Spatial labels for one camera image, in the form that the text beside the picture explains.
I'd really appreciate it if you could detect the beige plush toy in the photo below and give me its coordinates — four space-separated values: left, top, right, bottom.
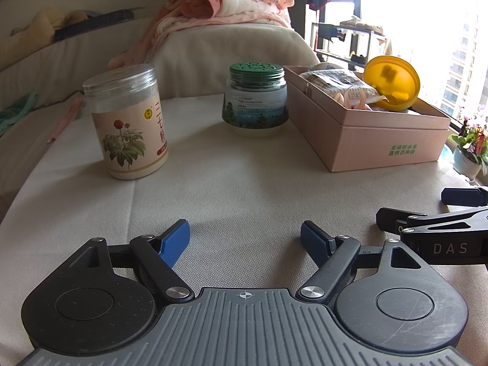
0 7 91 70

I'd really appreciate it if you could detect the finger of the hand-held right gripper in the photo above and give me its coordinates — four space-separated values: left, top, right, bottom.
441 187 488 207
376 205 488 235

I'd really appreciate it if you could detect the flower label powder jar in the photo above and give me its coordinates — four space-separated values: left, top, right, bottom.
82 63 170 181

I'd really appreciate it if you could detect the pink pen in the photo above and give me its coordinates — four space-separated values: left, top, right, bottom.
46 97 84 145

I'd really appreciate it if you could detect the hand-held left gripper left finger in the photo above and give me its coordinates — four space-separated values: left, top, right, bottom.
88 219 196 303

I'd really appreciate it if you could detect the teal cloth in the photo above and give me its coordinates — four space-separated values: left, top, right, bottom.
0 91 41 137

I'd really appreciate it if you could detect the pink cardboard box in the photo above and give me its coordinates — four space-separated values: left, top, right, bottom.
283 65 452 173

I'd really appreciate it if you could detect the yellow plastic funnel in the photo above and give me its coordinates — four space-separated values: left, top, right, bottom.
362 56 421 113

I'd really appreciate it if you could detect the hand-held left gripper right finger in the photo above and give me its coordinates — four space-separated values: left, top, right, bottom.
295 220 411 303

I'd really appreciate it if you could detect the pink printed blanket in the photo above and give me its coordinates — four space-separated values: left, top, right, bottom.
108 0 295 71

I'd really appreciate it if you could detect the metal shelf rack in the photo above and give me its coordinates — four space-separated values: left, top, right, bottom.
310 17 386 67

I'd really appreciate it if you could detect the apartment building outside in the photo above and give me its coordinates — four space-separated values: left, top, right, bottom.
438 4 488 120

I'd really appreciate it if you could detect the cotton swab packet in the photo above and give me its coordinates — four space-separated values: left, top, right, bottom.
299 69 382 103

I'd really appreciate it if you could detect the dark flat object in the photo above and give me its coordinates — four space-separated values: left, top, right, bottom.
53 9 135 41

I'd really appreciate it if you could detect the pink flower pot plant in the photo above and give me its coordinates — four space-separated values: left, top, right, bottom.
449 107 488 181

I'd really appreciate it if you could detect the green lid glass jar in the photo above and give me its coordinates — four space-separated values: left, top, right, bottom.
222 62 289 138

